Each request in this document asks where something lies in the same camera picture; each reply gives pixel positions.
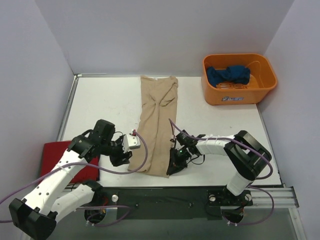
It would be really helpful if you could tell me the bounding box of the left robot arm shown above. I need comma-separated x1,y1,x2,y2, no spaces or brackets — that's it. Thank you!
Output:
8,119,141,240

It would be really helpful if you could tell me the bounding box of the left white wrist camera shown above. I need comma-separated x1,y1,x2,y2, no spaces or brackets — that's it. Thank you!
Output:
122,129,141,153

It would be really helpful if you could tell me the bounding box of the crumpled blue t shirt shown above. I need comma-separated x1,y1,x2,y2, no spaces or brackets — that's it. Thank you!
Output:
206,65,251,88

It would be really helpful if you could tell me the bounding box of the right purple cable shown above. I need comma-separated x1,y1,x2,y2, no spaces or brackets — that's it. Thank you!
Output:
168,118,277,227

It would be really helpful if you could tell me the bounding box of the beige t shirt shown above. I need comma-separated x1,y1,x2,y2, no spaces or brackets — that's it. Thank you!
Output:
137,76,178,178

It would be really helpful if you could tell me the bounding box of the folded red t shirt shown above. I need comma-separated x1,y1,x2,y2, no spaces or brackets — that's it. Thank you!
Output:
39,141,100,185

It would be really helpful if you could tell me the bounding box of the orange plastic basket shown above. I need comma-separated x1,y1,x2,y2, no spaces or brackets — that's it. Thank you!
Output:
201,53,278,106

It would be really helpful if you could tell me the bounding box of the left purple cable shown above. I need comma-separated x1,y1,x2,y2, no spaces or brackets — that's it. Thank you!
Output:
0,133,149,228

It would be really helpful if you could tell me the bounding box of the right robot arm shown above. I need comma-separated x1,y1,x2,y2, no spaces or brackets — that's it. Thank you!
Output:
166,130,272,205

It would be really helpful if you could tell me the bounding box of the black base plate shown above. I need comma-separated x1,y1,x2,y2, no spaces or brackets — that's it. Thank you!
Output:
84,186,253,224

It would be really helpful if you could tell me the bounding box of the aluminium rail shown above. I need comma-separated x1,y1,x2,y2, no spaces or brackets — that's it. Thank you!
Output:
250,186,300,209

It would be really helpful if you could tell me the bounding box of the purple cable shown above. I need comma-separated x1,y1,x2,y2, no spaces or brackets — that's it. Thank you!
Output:
0,133,149,228
168,118,277,227

